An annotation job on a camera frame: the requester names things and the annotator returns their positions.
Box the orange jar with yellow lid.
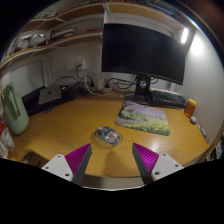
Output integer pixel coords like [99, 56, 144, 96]
[184, 98, 198, 118]

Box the landscape print mouse pad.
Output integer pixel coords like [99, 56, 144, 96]
[114, 100, 171, 137]

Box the pale green bag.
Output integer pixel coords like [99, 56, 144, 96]
[2, 82, 30, 136]

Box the white wall socket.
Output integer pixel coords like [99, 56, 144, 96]
[66, 59, 86, 71]

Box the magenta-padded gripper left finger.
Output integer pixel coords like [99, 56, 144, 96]
[41, 143, 93, 186]

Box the slim dark remote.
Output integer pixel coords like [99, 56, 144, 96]
[197, 122, 210, 144]

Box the wooden wall shelf unit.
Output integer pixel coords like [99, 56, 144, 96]
[0, 1, 188, 73]

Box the bright light bar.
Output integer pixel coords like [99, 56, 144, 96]
[180, 27, 190, 45]

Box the transparent computer mouse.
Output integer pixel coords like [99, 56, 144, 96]
[93, 126, 122, 147]

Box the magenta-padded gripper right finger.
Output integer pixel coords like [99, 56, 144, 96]
[132, 142, 185, 185]

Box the black keyboard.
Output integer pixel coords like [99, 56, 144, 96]
[148, 88, 188, 110]

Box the low shelf with books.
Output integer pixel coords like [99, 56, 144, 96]
[203, 131, 224, 163]

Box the white cable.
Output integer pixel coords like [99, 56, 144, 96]
[84, 75, 101, 97]

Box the black cable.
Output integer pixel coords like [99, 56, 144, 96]
[108, 77, 138, 90]

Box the black computer monitor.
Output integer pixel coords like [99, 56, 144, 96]
[101, 22, 187, 105]

